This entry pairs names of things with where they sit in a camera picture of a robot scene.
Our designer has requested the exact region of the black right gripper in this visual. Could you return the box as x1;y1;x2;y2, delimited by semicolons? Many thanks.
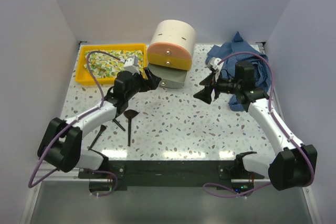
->
194;70;241;104

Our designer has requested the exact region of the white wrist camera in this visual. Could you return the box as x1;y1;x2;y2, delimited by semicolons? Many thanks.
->
207;57;223;80
123;56;140;74

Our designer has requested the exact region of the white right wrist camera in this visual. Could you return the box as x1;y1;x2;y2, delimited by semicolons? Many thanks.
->
207;57;223;80

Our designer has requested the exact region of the blue checkered cloth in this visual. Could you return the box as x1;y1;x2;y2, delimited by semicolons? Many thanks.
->
205;31;271;112

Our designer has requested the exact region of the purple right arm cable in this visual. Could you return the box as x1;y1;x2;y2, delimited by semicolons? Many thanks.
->
203;51;315;198

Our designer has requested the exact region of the lemon print cloth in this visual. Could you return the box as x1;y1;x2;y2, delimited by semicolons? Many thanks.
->
89;50;145;79

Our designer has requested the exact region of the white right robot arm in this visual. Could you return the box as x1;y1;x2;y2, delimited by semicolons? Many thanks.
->
193;58;317;190

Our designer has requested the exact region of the round cream drawer organizer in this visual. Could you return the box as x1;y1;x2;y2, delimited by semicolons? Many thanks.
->
146;19;196;89

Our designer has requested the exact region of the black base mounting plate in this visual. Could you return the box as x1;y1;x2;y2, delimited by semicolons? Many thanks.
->
78;160;263;193

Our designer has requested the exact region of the black thin makeup brush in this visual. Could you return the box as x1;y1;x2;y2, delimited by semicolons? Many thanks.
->
112;119;126;132

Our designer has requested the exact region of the short black makeup brush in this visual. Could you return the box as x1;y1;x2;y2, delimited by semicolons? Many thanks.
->
88;125;107;150

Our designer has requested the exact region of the black fan makeup brush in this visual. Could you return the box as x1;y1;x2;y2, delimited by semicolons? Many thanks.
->
123;109;139;147

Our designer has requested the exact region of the yellow plastic tray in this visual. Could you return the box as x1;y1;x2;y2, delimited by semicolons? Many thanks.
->
75;44;148;86

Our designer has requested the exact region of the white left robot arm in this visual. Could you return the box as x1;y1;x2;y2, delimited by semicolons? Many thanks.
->
37;68;161;178

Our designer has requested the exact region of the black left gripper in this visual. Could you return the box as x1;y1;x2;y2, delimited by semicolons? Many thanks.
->
125;67;161;100

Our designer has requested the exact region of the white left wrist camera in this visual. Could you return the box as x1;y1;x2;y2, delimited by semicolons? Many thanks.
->
123;56;140;74

